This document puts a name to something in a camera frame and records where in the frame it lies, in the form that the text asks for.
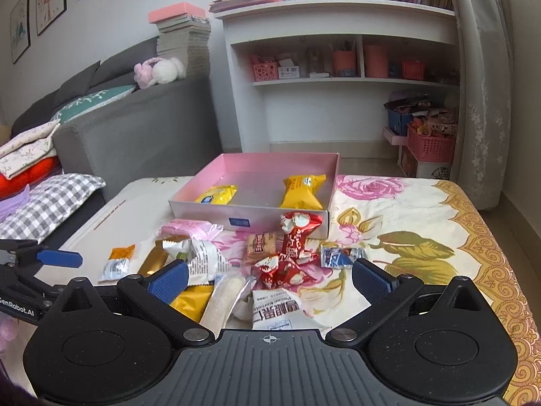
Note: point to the small blue white packet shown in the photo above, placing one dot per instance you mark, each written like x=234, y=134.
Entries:
x=336, y=257

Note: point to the teal patterned cushion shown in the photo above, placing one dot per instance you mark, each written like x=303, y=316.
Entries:
x=88, y=101

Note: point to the red cloth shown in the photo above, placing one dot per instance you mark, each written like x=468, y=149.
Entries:
x=25, y=179

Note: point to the pink low stand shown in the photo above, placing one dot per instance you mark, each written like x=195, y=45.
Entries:
x=393, y=136

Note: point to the clear jar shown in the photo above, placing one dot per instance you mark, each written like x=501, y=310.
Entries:
x=315, y=59

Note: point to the folded floral quilt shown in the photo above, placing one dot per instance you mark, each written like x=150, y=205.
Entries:
x=29, y=148

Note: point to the purple cloth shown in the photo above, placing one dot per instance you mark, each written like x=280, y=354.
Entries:
x=12, y=205

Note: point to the small orange white packet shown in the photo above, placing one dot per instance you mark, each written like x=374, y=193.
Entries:
x=116, y=264

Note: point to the stack of grey books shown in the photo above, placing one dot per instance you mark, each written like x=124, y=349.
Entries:
x=186, y=46

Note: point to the red snack packet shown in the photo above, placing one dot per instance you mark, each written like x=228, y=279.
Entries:
x=279, y=275
x=296, y=237

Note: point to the blue storage bin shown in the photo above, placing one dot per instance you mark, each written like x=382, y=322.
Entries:
x=399, y=122

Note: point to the yellow packet with white label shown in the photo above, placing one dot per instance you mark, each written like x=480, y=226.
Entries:
x=300, y=192

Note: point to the large pink basket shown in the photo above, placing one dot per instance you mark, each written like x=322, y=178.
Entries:
x=431, y=148

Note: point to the pale flowered curtain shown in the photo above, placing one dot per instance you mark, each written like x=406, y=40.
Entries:
x=482, y=93

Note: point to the yellow packet with blue print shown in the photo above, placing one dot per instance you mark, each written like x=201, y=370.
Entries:
x=215, y=194

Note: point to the pile of toys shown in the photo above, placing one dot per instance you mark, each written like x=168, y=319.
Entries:
x=427, y=114

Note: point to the white labelled box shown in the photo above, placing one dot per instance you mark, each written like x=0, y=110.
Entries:
x=289, y=70

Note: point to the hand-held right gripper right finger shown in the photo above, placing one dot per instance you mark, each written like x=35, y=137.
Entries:
x=372, y=281

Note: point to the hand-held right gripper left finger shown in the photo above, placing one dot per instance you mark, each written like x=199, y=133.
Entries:
x=169, y=282

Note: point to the clear cake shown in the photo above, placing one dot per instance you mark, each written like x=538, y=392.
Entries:
x=224, y=304

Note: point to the pink perforated basket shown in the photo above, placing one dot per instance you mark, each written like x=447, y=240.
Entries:
x=264, y=70

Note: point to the grey checked pillow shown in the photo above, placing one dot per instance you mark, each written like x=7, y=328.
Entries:
x=50, y=203

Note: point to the gold foil packet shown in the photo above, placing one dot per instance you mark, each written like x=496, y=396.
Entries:
x=153, y=260

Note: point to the pink cardboard box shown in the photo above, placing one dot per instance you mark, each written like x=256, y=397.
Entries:
x=262, y=169

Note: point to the pink snack packet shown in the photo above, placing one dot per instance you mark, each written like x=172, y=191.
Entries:
x=190, y=227

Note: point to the brown biscuit packet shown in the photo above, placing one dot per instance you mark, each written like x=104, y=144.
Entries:
x=260, y=247

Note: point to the white bookshelf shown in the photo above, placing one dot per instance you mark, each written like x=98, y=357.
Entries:
x=338, y=19

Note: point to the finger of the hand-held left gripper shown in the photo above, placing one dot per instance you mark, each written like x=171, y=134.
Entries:
x=59, y=258

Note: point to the white nut packet black lettering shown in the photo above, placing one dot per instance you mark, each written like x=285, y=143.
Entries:
x=277, y=311

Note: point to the pink white plush toy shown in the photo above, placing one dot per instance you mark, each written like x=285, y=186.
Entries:
x=162, y=71

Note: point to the orange pen holder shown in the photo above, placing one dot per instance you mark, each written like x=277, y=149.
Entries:
x=343, y=63

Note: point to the small red basket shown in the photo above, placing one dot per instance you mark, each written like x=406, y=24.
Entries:
x=413, y=70

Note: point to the grey sofa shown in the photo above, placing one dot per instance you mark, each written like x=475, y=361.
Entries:
x=139, y=127

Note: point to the framed wall picture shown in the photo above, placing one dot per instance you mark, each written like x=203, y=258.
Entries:
x=20, y=27
x=50, y=0

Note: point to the white printed box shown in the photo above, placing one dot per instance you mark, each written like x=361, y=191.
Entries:
x=427, y=171

